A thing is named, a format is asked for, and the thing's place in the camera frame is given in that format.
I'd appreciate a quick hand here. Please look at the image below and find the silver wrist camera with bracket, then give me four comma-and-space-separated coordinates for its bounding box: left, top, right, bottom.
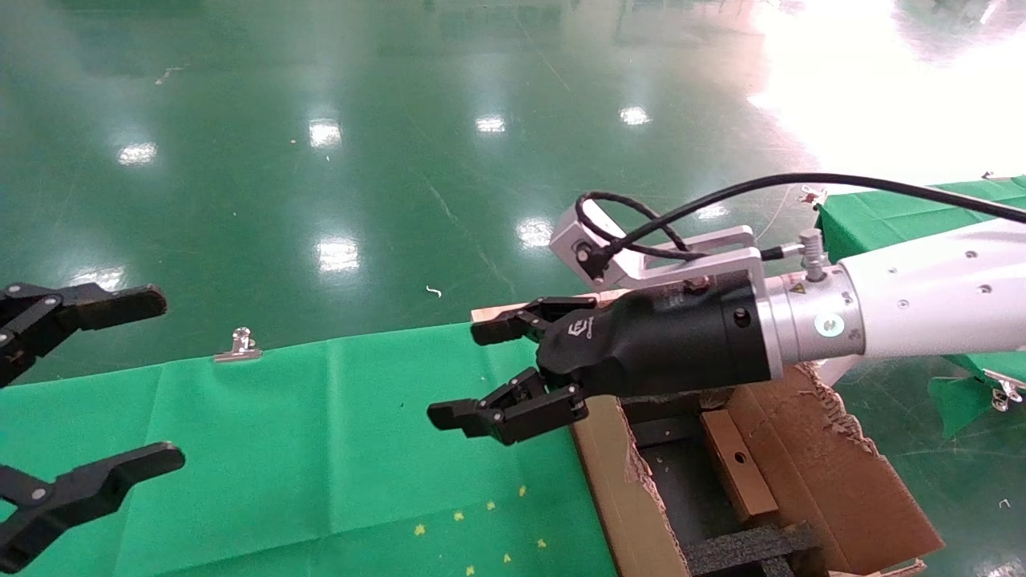
549, 202, 767, 294

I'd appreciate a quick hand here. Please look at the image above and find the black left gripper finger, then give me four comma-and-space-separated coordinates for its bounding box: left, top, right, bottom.
0, 282, 170, 390
0, 442, 188, 575

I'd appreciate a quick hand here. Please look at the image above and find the large green table cloth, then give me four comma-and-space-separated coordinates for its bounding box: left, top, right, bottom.
0, 319, 618, 577

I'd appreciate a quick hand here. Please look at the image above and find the green cloth on side table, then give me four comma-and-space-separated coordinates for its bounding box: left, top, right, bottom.
816, 176, 1026, 438

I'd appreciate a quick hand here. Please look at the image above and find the black camera cable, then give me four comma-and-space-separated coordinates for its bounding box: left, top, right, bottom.
575, 172, 1026, 262

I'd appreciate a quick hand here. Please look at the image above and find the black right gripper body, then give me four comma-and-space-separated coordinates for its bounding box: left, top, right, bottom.
535, 272, 783, 401

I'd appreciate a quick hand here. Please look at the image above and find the large open cardboard carton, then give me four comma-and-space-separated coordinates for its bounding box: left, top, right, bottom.
571, 361, 945, 577

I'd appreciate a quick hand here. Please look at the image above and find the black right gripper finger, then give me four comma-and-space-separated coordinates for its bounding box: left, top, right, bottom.
471, 297, 599, 348
426, 367, 591, 447

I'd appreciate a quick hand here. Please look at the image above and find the small brown cardboard box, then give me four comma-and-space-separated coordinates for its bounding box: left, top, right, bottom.
701, 409, 781, 524

